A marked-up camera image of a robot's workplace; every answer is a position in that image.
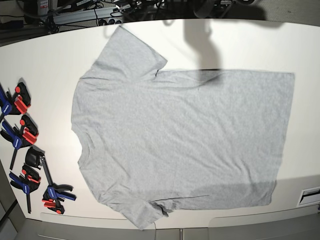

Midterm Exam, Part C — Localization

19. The grey T-shirt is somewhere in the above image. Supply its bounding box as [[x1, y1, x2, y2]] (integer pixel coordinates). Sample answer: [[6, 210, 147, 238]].
[[71, 27, 295, 230]]

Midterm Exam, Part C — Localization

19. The aluminium extrusion rail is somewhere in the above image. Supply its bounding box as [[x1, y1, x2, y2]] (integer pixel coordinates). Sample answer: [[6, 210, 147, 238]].
[[53, 7, 122, 25]]

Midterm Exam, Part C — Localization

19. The long blue red bar clamp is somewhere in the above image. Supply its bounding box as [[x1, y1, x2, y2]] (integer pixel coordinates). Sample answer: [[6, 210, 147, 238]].
[[25, 147, 77, 215]]

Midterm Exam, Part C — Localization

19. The top blue red bar clamp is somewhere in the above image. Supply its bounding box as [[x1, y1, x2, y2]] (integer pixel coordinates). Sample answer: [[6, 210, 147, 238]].
[[0, 82, 31, 121]]

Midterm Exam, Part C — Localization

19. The white power strip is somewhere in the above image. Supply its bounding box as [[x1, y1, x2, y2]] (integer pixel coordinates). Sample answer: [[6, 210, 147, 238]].
[[98, 18, 122, 26]]

